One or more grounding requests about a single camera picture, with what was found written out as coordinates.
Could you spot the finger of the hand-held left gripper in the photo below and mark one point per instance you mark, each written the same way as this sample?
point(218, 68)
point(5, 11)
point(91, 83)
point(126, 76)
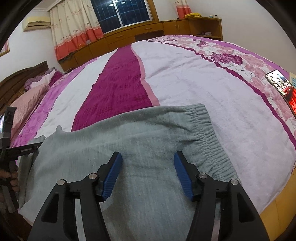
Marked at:
point(30, 148)

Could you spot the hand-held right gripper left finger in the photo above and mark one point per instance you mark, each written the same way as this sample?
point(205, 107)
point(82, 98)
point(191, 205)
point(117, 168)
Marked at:
point(113, 173)

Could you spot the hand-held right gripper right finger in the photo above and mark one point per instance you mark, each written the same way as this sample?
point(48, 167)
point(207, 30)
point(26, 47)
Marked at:
point(182, 176)

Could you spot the person's left hand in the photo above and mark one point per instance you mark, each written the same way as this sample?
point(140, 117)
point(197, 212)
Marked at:
point(10, 179)

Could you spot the pink satin quilt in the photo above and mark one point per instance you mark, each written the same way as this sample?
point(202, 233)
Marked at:
point(25, 104)

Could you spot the dark wooden headboard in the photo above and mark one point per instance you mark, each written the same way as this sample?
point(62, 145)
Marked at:
point(16, 78)

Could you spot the purple ruffled pillow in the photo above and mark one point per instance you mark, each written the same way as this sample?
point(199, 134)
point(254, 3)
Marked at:
point(41, 77)

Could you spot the purple white striped blanket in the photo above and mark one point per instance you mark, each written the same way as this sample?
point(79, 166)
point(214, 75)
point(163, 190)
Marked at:
point(208, 92)

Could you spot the wide cream floral curtain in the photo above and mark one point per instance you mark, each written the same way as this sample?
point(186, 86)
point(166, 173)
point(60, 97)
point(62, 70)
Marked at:
point(71, 27)

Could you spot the pink floral bedsheet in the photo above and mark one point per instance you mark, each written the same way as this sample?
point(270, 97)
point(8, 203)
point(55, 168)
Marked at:
point(231, 58)

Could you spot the smartphone with lit screen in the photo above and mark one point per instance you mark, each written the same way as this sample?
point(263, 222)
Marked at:
point(281, 87)

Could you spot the long wooden cabinet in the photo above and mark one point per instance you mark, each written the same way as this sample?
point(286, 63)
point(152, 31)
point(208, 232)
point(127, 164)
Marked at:
point(143, 32)

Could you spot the white remote control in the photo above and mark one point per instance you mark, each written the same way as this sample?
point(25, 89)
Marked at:
point(293, 80)

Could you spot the window with metal grille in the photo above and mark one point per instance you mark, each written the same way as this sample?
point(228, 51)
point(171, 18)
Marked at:
point(122, 12)

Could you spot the narrow cream floral curtain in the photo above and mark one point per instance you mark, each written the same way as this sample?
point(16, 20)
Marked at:
point(182, 8)

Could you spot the framed wall picture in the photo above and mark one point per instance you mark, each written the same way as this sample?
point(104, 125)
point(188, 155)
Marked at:
point(4, 48)

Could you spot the wall air conditioner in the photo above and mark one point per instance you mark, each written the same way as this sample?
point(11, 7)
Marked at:
point(37, 24)

